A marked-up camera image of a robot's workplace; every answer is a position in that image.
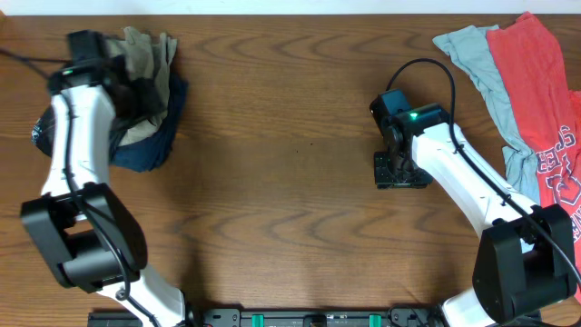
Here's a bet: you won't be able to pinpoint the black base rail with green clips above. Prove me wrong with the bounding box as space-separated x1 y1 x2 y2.
88 304 544 327

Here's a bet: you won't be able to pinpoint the folded khaki shorts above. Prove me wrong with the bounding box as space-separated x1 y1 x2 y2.
106 26 178 146

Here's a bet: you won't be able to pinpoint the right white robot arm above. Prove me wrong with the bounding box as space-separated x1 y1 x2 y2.
369 99 580 326

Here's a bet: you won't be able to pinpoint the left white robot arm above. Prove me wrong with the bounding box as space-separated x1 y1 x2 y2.
21 56 192 326

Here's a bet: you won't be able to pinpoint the grey t-shirt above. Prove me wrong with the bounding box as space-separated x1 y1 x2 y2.
432 25 540 203

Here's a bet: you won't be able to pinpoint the red printed t-shirt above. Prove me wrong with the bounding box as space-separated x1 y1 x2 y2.
485 11 581 304

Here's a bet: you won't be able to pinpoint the black cycling jersey with logos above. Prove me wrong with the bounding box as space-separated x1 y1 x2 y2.
30 54 167 158

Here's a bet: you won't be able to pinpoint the folded navy blue garment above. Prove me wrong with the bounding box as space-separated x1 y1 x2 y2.
110 73 189 173

